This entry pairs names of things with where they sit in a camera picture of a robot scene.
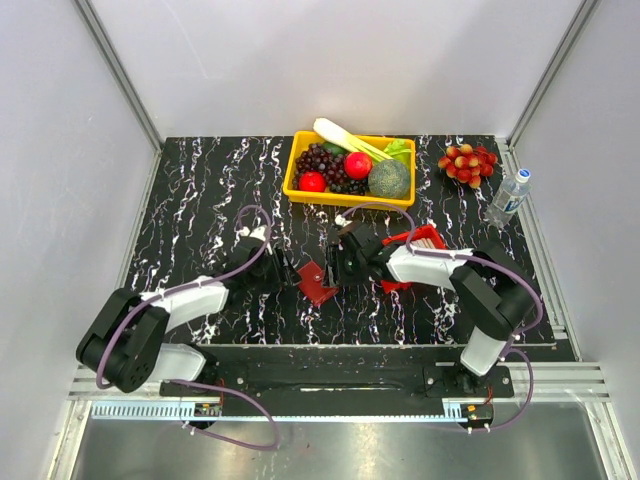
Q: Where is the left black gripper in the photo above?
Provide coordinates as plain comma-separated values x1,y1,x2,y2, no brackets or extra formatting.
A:
247,246,302,294

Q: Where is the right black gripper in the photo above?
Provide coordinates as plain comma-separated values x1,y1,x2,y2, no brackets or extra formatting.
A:
322,244,367,288

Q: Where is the red card holder wallet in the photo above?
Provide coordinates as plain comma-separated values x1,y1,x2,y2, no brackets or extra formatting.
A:
297,261,338,307

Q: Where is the stack of credit cards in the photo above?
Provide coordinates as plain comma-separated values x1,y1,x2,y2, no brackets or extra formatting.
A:
417,237,446,250

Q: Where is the red plastic card bin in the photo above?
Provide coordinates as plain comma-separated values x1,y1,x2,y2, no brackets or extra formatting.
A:
380,225,446,294

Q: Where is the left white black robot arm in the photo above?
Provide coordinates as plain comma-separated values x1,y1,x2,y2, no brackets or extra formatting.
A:
75,226,301,395

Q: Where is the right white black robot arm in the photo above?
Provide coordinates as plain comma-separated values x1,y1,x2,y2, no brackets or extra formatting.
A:
325,215,544,396

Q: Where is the green melon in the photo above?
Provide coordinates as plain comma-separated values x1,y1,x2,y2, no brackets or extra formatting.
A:
367,159,411,199

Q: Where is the red apple lower left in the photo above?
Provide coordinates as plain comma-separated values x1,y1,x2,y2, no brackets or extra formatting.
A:
298,171,327,193

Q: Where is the red apple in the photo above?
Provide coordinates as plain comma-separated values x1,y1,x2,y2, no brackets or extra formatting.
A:
344,152,373,180
298,171,327,193

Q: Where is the red apple upper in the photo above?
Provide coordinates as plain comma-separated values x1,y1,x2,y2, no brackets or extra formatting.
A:
344,152,373,180

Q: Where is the dark purple grape bunch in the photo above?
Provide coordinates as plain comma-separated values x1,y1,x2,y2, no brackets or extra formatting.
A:
292,143,369,196

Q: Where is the dark green cucumber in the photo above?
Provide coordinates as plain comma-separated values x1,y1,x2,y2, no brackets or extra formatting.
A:
322,142,348,155

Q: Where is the green lettuce leaf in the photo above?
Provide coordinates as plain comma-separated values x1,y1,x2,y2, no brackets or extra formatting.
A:
383,139,412,166

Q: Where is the yellow plastic fruit tray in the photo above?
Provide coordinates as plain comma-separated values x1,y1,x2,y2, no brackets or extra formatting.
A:
283,131,416,210

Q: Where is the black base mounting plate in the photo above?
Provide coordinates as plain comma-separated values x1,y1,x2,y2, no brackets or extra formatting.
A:
158,343,516,401

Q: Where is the white green leek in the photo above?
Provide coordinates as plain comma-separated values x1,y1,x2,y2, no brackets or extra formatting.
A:
313,118,391,162

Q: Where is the clear water bottle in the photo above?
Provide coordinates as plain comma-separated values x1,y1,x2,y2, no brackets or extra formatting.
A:
485,168,531,229

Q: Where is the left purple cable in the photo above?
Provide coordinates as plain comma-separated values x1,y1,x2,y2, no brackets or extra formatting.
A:
94,204,282,450

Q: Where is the purple cable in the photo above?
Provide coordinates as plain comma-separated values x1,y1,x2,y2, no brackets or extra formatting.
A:
337,202,546,434
94,204,282,450

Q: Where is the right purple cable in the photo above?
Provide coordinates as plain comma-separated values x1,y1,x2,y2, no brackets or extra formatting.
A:
337,202,546,434

